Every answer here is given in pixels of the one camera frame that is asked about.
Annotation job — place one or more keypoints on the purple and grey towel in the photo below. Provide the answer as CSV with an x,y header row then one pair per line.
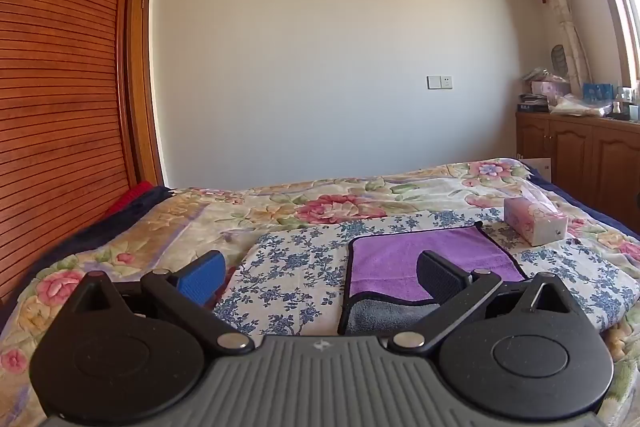
x,y
390,257

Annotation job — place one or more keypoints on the navy bed sheet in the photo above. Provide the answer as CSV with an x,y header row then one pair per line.
x,y
595,207

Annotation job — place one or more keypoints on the floral bedspread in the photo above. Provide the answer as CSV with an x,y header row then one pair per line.
x,y
320,199

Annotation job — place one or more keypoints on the pink tissue box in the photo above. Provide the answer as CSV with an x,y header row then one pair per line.
x,y
532,222

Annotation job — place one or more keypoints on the stack of books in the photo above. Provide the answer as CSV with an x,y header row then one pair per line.
x,y
531,103

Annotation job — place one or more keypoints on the wooden cabinet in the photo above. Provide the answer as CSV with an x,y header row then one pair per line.
x,y
575,147

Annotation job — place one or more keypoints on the blue packet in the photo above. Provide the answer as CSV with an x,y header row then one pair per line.
x,y
597,93

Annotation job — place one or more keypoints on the white wall socket plate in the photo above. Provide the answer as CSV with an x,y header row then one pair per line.
x,y
440,82

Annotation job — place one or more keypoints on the wooden window frame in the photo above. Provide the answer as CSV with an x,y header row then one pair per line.
x,y
612,7

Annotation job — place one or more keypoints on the dark blue blanket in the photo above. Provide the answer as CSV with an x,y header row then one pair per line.
x,y
100,229

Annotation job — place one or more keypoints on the pink floral box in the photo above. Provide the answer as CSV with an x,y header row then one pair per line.
x,y
550,88

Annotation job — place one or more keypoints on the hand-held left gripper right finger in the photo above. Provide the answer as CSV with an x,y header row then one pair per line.
x,y
440,279

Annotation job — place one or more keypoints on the clear plastic bag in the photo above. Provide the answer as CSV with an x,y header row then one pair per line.
x,y
580,106

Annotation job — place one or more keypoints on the wooden door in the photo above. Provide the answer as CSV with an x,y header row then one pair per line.
x,y
142,82

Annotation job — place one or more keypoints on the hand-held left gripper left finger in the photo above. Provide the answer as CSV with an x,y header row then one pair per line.
x,y
202,281

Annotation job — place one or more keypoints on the cardboard box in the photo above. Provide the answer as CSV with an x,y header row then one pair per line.
x,y
537,167

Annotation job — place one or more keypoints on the blue floral white cloth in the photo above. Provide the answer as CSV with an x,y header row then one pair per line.
x,y
300,257

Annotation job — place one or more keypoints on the red cloth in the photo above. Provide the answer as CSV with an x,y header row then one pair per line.
x,y
131,197

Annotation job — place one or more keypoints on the patterned hand fan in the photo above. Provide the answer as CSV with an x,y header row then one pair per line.
x,y
559,59

